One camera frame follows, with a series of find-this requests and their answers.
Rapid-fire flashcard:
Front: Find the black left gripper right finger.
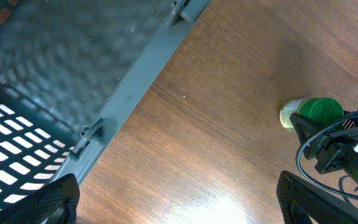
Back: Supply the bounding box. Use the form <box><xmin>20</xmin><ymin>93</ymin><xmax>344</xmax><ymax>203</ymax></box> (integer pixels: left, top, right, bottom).
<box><xmin>276</xmin><ymin>171</ymin><xmax>358</xmax><ymax>223</ymax></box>

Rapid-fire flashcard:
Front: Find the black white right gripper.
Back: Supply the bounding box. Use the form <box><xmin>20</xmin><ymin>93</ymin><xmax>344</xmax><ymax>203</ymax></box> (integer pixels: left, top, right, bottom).
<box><xmin>290</xmin><ymin>110</ymin><xmax>358</xmax><ymax>174</ymax></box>

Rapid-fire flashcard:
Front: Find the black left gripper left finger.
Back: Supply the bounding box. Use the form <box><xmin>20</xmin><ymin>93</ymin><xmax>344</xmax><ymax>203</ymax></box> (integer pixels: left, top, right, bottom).
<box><xmin>0</xmin><ymin>174</ymin><xmax>80</xmax><ymax>224</ymax></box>

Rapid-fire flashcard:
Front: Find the green cup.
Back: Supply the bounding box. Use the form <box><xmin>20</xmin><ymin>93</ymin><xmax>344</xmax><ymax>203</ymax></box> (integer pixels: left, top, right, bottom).
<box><xmin>279</xmin><ymin>98</ymin><xmax>344</xmax><ymax>132</ymax></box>

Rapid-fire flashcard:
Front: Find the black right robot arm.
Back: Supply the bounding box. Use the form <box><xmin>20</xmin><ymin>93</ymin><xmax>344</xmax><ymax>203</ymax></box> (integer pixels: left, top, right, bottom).
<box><xmin>289</xmin><ymin>98</ymin><xmax>358</xmax><ymax>200</ymax></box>

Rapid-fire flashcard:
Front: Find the grey plastic mesh basket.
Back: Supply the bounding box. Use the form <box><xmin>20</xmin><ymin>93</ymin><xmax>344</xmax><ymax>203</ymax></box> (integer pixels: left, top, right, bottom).
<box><xmin>0</xmin><ymin>0</ymin><xmax>209</xmax><ymax>211</ymax></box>

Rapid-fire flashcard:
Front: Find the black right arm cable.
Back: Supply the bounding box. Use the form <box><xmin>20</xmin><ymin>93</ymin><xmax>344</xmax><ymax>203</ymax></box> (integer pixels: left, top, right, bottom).
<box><xmin>295</xmin><ymin>118</ymin><xmax>358</xmax><ymax>207</ymax></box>

